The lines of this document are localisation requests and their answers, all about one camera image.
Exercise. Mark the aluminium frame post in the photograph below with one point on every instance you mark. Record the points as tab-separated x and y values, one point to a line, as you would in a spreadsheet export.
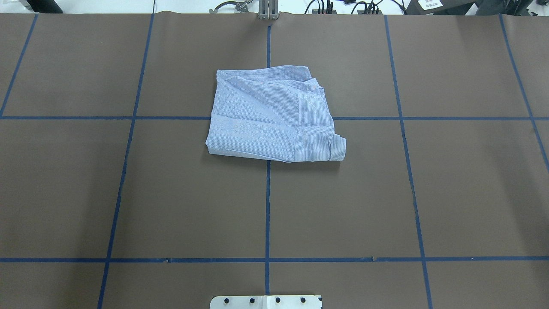
268	10

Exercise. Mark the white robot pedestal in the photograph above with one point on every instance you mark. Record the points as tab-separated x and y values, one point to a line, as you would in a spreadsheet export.
267	302

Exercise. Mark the light blue striped shirt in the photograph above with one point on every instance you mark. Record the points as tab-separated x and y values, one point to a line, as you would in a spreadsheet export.
278	114

